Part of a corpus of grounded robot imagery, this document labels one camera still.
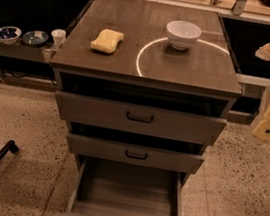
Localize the yellow sponge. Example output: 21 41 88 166
90 29 124 55

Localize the middle grey drawer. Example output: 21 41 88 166
66 134 204 174

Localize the grey drawer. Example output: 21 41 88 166
56 90 227 145
55 157 182 216
66 134 204 174

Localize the grey three-drawer cabinet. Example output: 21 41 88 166
27 0 255 216

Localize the bottom grey drawer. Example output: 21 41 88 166
55 157 182 216

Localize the top grey drawer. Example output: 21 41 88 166
56 90 227 145

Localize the white bowl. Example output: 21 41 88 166
166 20 202 51

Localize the white paper cup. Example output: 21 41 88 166
51 29 66 48

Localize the dark blue plate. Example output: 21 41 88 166
22 30 49 47

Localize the blue patterned bowl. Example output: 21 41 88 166
0 26 22 45

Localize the low side shelf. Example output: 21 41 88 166
0 40 57 64

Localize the black drawer handle top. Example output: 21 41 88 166
126 111 154 124

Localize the black drawer handle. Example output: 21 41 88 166
125 149 148 161
126 111 154 124

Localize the black drawer handle middle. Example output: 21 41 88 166
125 149 148 161

